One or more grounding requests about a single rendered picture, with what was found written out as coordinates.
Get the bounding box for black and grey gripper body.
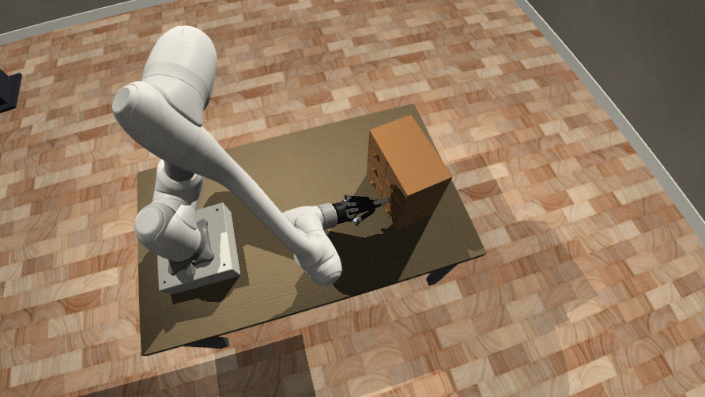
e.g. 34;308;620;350
332;201;357;225

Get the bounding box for orange-brown wooden chest of drawers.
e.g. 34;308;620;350
368;115;452;230

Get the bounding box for brown wooden drawer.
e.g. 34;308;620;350
368;150;385;188
383;179;402;219
382;192;399;228
368;164;383;199
369;133;387;175
386;164;407;207

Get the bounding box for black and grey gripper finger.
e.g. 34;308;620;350
349;199;389;226
343;195;388;208

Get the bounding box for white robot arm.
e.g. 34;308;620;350
112;26;342;286

